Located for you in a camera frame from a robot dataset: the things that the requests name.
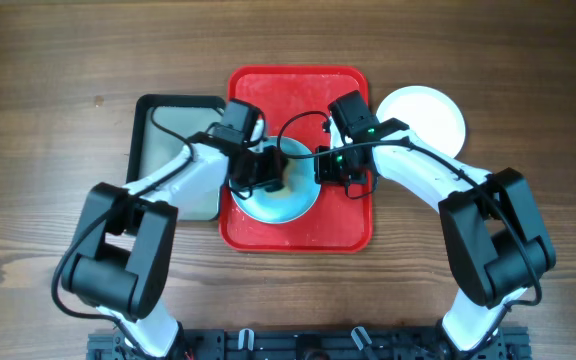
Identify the light blue plate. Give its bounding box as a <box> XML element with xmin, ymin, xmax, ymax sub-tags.
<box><xmin>230</xmin><ymin>137</ymin><xmax>321</xmax><ymax>224</ymax></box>

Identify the white plate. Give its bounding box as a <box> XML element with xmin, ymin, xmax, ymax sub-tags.
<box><xmin>376</xmin><ymin>85</ymin><xmax>466</xmax><ymax>158</ymax></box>

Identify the green yellow sponge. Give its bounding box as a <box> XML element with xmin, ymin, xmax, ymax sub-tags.
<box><xmin>264</xmin><ymin>159</ymin><xmax>291</xmax><ymax>193</ymax></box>

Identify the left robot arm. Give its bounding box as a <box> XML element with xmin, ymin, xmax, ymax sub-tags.
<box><xmin>51</xmin><ymin>132</ymin><xmax>287</xmax><ymax>359</ymax></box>

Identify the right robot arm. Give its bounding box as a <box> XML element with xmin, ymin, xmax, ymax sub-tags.
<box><xmin>316</xmin><ymin>115</ymin><xmax>556</xmax><ymax>359</ymax></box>

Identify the red plastic tray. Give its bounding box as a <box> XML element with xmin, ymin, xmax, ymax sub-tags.
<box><xmin>219</xmin><ymin>65</ymin><xmax>373</xmax><ymax>253</ymax></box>

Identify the black water tray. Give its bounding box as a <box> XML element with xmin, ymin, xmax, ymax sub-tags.
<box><xmin>125</xmin><ymin>94</ymin><xmax>228</xmax><ymax>221</ymax></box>

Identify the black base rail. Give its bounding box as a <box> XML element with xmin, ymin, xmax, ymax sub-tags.
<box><xmin>86</xmin><ymin>326</ymin><xmax>533</xmax><ymax>360</ymax></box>

